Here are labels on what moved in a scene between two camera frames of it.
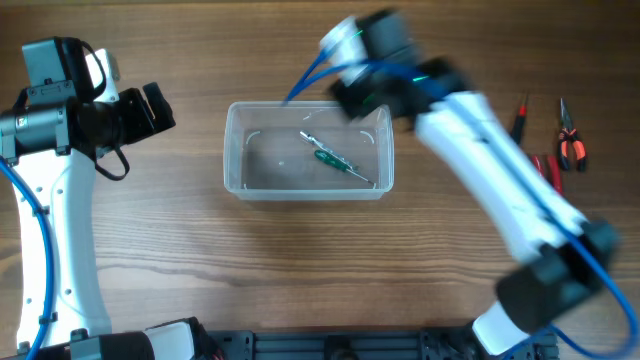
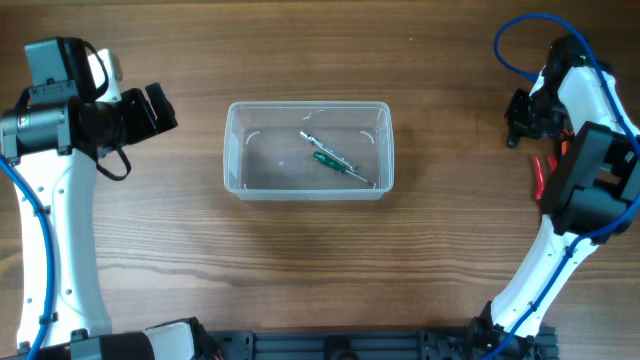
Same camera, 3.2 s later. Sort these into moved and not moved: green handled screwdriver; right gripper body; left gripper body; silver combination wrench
Moved: right gripper body
Not moved: silver combination wrench; left gripper body; green handled screwdriver
